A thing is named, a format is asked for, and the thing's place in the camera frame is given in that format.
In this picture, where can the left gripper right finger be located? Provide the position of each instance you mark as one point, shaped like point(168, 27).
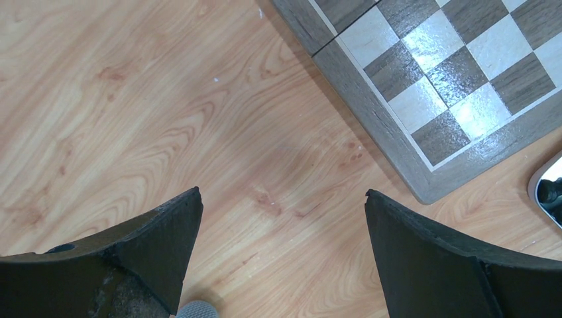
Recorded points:
point(428, 269)

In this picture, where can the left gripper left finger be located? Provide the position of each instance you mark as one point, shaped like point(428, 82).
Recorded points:
point(133, 269)

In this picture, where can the grey cylinder tube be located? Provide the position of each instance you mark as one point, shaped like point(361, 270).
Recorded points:
point(198, 309)

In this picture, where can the silver tray black pieces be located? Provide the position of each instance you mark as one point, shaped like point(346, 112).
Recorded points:
point(544, 188)

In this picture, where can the wooden chessboard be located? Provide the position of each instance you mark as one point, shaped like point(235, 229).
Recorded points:
point(446, 89)

